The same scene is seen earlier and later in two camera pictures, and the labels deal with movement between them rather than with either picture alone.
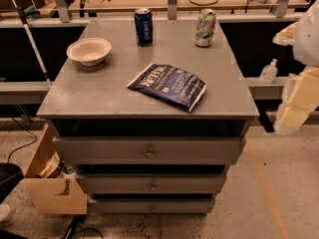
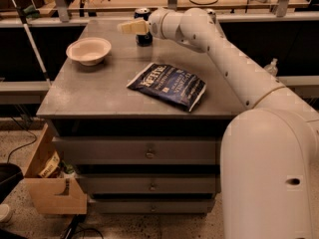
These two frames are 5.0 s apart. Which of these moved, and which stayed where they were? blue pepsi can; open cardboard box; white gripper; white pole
Moved: white gripper
Stayed: open cardboard box; white pole; blue pepsi can
